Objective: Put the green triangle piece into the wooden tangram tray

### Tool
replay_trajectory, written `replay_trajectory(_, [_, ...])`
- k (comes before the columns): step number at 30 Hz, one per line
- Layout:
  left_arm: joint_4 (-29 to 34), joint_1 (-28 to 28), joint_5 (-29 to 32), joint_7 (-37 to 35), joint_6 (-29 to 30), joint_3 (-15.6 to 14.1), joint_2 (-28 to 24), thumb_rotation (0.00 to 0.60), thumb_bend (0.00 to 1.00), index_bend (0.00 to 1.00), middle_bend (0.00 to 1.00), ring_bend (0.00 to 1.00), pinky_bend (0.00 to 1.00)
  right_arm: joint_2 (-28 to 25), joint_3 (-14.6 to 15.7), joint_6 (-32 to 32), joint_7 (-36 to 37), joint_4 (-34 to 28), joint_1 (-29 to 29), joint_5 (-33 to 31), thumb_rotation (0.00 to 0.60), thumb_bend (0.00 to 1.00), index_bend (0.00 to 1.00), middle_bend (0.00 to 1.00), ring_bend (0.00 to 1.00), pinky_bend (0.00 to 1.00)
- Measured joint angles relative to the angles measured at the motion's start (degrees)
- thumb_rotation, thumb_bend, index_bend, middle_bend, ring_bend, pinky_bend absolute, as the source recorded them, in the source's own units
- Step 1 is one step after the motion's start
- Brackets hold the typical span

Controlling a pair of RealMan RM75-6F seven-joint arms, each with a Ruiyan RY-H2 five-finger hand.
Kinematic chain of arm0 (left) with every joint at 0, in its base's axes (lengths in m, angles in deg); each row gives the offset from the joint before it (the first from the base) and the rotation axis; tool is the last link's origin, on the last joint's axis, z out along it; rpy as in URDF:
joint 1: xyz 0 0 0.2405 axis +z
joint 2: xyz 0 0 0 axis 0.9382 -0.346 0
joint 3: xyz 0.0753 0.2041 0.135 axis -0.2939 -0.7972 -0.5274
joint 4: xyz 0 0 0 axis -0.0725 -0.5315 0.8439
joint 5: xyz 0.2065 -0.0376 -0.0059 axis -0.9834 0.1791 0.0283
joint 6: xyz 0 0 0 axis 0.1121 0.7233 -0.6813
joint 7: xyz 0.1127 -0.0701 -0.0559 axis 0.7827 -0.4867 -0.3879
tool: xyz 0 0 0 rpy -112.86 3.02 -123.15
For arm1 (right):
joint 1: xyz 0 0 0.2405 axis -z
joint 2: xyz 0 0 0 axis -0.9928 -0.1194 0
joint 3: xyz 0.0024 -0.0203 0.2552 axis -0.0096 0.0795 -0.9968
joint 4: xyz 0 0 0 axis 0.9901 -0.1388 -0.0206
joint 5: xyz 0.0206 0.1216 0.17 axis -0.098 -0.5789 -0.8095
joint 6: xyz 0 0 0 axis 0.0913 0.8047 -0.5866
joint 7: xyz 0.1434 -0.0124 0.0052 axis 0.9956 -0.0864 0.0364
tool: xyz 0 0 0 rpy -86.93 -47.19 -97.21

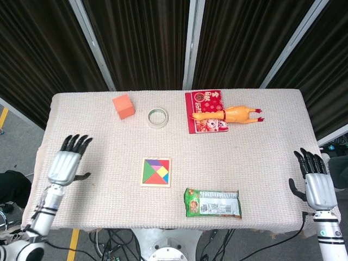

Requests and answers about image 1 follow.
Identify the beige woven tablecloth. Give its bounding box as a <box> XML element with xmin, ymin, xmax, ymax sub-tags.
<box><xmin>21</xmin><ymin>88</ymin><xmax>343</xmax><ymax>236</ymax></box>

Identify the black fabric object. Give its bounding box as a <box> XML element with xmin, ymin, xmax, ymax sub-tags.
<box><xmin>0</xmin><ymin>170</ymin><xmax>32</xmax><ymax>209</ymax></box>

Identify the large coral triangle tangram piece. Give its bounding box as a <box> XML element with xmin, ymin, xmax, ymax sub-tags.
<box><xmin>144</xmin><ymin>172</ymin><xmax>167</xmax><ymax>185</ymax></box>

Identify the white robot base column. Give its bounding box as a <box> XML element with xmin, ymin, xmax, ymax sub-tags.
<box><xmin>130</xmin><ymin>228</ymin><xmax>203</xmax><ymax>261</ymax></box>

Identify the yellow rubber chicken toy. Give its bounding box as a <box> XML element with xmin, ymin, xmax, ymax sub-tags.
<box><xmin>189</xmin><ymin>105</ymin><xmax>266</xmax><ymax>126</ymax></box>

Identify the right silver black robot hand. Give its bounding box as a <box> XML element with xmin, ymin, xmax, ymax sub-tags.
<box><xmin>288</xmin><ymin>147</ymin><xmax>339</xmax><ymax>210</ymax></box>

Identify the green triangle piece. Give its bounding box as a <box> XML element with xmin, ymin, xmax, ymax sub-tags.
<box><xmin>144</xmin><ymin>159</ymin><xmax>157</xmax><ymax>182</ymax></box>

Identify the green snack bag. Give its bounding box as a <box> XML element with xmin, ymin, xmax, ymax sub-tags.
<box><xmin>184</xmin><ymin>187</ymin><xmax>243</xmax><ymax>220</ymax></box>

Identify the orange foam cube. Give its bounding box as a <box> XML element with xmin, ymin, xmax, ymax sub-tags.
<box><xmin>112</xmin><ymin>94</ymin><xmax>136</xmax><ymax>120</ymax></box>

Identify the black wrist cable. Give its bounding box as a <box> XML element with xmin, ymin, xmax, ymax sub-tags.
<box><xmin>255</xmin><ymin>211</ymin><xmax>316</xmax><ymax>253</ymax></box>

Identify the wooden tangram tray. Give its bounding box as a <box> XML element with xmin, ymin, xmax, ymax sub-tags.
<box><xmin>140</xmin><ymin>157</ymin><xmax>172</xmax><ymax>188</ymax></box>

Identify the dark pleated curtain panel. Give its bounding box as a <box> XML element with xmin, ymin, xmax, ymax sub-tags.
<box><xmin>81</xmin><ymin>0</ymin><xmax>191</xmax><ymax>92</ymax></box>
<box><xmin>192</xmin><ymin>0</ymin><xmax>318</xmax><ymax>89</ymax></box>
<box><xmin>0</xmin><ymin>0</ymin><xmax>109</xmax><ymax>130</ymax></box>
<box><xmin>268</xmin><ymin>0</ymin><xmax>348</xmax><ymax>141</ymax></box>

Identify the white aluminium frame post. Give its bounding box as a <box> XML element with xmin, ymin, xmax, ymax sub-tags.
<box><xmin>259</xmin><ymin>0</ymin><xmax>334</xmax><ymax>89</ymax></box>
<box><xmin>181</xmin><ymin>0</ymin><xmax>203</xmax><ymax>90</ymax></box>
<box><xmin>67</xmin><ymin>0</ymin><xmax>117</xmax><ymax>92</ymax></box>

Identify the masking tape roll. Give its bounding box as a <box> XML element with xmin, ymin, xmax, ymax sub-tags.
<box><xmin>147</xmin><ymin>107</ymin><xmax>169</xmax><ymax>129</ymax></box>

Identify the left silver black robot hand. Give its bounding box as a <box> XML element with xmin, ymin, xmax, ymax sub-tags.
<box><xmin>47</xmin><ymin>134</ymin><xmax>93</xmax><ymax>187</ymax></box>

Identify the red spiral calendar notebook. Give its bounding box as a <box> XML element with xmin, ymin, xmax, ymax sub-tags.
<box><xmin>184</xmin><ymin>90</ymin><xmax>229</xmax><ymax>134</ymax></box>

